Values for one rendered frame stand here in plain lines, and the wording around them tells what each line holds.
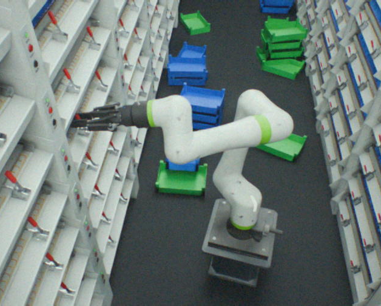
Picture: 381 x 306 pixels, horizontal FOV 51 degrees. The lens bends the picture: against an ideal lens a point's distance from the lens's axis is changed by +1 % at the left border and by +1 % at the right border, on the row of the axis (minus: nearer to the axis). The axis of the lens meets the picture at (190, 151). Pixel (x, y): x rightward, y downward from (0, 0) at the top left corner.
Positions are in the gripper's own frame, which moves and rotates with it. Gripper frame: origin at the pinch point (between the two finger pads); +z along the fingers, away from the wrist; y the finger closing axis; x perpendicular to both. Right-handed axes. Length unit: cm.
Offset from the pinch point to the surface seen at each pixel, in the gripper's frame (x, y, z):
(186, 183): -104, 57, -12
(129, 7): -5, 97, 4
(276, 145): -115, 97, -69
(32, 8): 47, -15, -12
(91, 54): 12.2, 22.4, -2.8
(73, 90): 13.4, -1.0, -3.3
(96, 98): -6.0, 20.2, 1.6
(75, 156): -6.5, -11.7, 0.8
